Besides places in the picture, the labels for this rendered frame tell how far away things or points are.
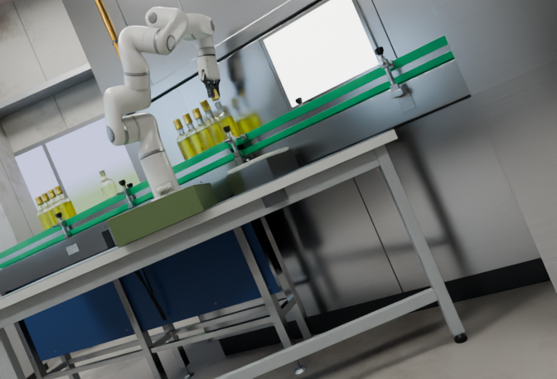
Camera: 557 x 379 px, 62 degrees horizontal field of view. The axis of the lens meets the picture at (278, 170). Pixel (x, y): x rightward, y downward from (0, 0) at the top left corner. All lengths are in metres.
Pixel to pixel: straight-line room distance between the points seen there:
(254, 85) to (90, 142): 3.49
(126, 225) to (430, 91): 1.09
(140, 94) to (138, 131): 0.13
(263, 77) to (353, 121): 0.51
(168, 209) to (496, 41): 1.10
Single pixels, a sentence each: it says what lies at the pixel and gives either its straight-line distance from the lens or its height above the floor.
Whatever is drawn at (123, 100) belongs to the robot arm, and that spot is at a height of 1.18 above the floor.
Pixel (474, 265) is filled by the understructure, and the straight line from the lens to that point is 1.98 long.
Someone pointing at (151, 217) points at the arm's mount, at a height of 0.80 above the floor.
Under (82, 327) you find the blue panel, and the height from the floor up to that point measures 0.44.
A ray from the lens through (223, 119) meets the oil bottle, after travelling 1.96.
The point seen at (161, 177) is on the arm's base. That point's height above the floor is 0.91.
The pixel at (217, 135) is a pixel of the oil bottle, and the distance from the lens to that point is 1.98.
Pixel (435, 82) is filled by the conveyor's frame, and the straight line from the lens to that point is 1.65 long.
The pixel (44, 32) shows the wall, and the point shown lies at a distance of 5.75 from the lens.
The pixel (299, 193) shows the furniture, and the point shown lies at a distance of 1.57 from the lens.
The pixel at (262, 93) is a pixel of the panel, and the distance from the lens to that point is 2.03.
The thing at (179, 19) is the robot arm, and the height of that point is 1.37.
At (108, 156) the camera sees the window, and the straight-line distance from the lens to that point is 5.25.
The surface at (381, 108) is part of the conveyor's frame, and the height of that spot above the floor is 0.83.
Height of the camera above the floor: 0.77
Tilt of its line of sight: level
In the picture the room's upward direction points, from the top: 23 degrees counter-clockwise
